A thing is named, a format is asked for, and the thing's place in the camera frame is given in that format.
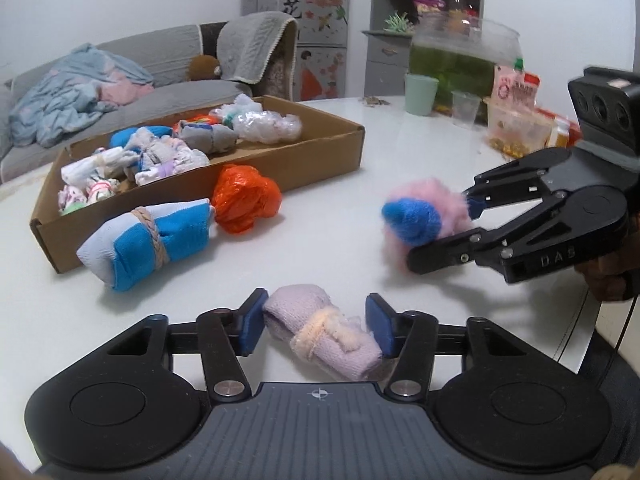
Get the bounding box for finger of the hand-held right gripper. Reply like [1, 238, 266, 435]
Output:
[462, 149, 576, 218]
[407, 192, 576, 275]

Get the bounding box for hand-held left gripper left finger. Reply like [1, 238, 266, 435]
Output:
[102, 287, 271, 403]

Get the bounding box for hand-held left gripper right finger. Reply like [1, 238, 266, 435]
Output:
[365, 292, 533, 403]

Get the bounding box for pink and blue fluffy sock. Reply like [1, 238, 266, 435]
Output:
[381, 178, 473, 273]

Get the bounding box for lilac sock bundle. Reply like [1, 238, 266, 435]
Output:
[262, 284, 383, 382]

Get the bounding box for cardboard box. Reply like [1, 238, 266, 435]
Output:
[30, 95, 365, 275]

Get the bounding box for person's right hand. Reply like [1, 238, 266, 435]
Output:
[575, 252, 640, 303]

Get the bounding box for clear container of nuts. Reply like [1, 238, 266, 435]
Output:
[486, 97, 553, 156]

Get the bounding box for clear plastic cup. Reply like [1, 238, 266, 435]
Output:
[451, 91, 480, 128]

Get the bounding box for orange plastic bag bundle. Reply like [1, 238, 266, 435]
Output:
[210, 163, 283, 234]

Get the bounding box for glass fish tank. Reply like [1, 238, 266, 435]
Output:
[409, 17, 522, 111]

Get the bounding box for light green cup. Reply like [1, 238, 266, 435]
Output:
[405, 74, 439, 116]

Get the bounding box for blue white sock bundle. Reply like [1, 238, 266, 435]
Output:
[76, 198, 216, 292]

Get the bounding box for white purple patterned bundle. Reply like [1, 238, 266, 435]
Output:
[135, 145, 211, 186]

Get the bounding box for grey shelf cabinet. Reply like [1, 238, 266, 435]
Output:
[362, 0, 488, 96]

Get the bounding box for person's dark trousers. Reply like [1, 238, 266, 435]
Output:
[580, 325, 640, 461]

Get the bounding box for large clear plastic bag bundle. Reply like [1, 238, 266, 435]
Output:
[232, 112, 303, 143]

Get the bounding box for green artificial plant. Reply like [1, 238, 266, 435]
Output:
[384, 11, 416, 32]

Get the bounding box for white blue printed bundle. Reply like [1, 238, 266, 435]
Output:
[125, 129, 173, 168]

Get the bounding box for orange printed bag bundle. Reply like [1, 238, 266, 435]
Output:
[172, 114, 223, 131]

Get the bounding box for white patterned sock bundle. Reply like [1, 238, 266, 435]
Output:
[61, 152, 138, 186]

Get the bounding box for grey sofa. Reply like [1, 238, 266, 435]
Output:
[0, 22, 301, 183]

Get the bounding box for floral printed refrigerator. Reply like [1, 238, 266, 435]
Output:
[241, 0, 349, 102]

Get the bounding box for brown plush toy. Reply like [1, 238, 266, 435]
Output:
[187, 54, 222, 81]

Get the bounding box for pink cloth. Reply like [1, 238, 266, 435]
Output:
[97, 80, 155, 106]

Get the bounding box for grey quilted sofa throw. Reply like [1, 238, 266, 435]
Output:
[216, 11, 299, 85]

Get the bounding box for light blue blanket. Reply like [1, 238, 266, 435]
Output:
[9, 44, 155, 148]

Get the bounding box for black cable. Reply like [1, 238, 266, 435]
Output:
[615, 295, 640, 356]

